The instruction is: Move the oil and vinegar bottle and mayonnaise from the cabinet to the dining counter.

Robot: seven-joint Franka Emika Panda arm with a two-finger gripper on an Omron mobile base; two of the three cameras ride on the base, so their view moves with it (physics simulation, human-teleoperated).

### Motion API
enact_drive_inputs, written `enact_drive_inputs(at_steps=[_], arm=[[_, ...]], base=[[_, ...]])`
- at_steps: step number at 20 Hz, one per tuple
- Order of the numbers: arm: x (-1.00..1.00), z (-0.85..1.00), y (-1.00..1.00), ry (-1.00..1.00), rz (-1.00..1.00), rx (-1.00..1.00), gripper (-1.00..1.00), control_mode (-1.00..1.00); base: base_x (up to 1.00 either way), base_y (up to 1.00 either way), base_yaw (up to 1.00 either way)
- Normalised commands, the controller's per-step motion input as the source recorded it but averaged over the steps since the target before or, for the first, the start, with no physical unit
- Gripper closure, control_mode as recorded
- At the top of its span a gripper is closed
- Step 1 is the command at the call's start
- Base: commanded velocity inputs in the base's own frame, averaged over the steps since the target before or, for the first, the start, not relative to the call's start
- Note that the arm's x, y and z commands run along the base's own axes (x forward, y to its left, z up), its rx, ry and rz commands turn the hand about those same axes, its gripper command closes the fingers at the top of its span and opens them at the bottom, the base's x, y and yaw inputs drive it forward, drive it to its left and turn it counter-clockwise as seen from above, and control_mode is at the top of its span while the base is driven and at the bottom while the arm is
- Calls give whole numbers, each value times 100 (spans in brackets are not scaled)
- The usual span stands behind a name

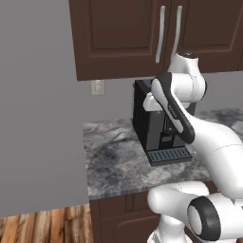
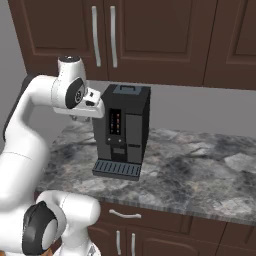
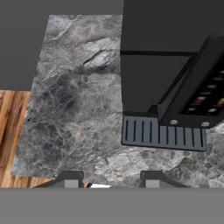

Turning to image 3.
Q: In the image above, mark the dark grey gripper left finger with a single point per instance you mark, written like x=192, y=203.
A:
x=72, y=175

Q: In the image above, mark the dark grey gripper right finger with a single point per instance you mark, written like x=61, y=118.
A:
x=151, y=175

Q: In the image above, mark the black coffee machine, grey tray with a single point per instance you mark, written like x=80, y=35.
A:
x=145, y=81

